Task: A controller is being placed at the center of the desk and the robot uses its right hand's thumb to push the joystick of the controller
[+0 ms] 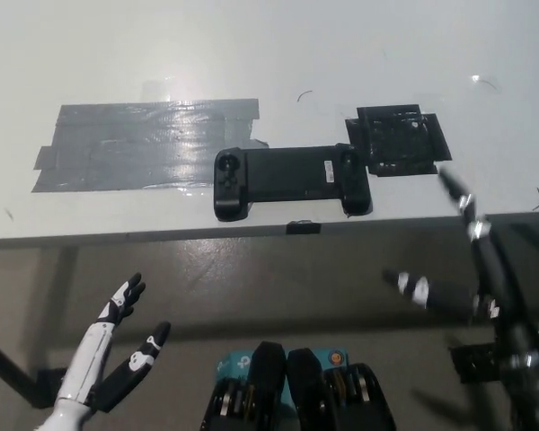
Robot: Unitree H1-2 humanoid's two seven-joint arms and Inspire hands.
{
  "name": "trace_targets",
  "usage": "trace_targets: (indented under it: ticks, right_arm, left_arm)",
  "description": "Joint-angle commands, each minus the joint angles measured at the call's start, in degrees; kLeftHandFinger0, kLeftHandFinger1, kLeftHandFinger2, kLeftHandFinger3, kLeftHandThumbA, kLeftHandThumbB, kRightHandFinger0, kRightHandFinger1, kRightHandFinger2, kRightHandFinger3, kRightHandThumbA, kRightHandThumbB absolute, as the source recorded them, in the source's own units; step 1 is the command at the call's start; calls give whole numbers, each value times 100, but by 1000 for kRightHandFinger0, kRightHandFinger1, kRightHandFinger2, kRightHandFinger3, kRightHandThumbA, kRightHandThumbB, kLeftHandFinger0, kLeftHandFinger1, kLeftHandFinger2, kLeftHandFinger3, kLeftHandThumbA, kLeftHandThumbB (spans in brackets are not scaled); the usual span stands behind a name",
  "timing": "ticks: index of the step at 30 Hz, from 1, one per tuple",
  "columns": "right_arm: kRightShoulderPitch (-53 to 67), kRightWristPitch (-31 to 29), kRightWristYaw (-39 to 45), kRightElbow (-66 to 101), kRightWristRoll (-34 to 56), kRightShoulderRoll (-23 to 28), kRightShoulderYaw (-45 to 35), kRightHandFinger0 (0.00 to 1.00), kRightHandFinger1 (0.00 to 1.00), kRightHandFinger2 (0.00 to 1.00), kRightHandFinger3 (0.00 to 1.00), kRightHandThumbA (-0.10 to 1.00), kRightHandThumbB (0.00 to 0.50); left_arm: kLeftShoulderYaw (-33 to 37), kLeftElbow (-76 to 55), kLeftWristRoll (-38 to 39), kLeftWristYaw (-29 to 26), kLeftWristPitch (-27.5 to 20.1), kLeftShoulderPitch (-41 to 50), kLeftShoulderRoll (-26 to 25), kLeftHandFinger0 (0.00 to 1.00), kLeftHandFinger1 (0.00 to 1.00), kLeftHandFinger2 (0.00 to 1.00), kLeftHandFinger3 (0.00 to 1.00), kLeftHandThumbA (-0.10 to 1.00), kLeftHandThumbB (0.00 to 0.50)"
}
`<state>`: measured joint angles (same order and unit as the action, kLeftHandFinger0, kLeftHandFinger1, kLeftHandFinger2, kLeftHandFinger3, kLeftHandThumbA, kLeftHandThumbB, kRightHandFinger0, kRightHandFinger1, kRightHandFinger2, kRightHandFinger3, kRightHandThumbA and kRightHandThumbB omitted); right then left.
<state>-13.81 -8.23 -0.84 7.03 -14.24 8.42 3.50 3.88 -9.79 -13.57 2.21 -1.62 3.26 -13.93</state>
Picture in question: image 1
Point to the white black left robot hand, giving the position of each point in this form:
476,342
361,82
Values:
90,354

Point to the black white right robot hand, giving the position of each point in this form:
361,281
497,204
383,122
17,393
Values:
489,278

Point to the black teal robot torso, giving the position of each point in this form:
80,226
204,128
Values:
296,395

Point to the black mobile game controller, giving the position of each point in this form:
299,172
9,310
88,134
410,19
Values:
287,173

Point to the black diagonal table brace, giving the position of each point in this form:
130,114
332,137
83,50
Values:
9,363

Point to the black tape patch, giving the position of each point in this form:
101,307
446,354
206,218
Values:
397,139

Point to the black table foot bracket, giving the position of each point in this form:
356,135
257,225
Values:
49,388
474,363

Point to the grey duct tape patch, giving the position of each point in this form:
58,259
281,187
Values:
135,148

